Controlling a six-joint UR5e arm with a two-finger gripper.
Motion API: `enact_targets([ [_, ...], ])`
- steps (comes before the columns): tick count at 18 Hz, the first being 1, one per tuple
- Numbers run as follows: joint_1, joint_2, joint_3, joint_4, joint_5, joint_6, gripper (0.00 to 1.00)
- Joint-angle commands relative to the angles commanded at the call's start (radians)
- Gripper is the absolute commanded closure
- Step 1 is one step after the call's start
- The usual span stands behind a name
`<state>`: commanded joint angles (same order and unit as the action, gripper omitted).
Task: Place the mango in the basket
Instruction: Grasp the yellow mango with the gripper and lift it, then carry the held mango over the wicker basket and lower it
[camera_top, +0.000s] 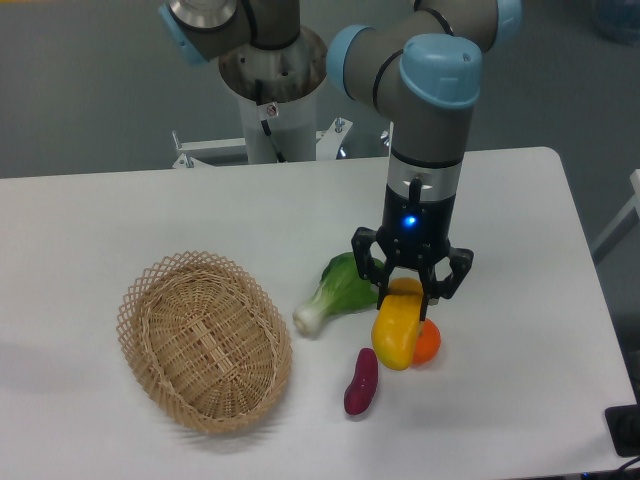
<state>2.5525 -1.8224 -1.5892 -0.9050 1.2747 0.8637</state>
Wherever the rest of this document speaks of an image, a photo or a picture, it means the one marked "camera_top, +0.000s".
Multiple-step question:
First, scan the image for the woven wicker basket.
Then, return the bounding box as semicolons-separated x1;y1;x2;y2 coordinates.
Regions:
116;251;292;434

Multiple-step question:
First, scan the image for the purple sweet potato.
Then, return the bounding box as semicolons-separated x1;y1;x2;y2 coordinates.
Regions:
343;348;379;416

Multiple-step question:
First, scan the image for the white furniture leg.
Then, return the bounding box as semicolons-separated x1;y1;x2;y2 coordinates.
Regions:
590;169;639;264

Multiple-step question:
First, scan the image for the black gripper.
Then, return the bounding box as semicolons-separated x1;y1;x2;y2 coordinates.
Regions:
351;186;474;321

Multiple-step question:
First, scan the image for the orange tangerine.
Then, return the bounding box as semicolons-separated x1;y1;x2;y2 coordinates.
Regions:
412;319;441;366

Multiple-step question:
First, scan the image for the yellow mango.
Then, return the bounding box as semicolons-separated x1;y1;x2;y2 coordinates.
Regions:
371;277;423;371

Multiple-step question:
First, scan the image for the black device at edge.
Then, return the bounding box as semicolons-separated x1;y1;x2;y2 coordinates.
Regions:
605;404;639;457

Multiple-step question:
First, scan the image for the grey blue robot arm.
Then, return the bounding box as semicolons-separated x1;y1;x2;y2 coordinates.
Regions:
159;1;522;306

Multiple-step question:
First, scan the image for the green bok choy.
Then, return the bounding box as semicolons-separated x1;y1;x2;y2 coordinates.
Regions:
292;252;378;337

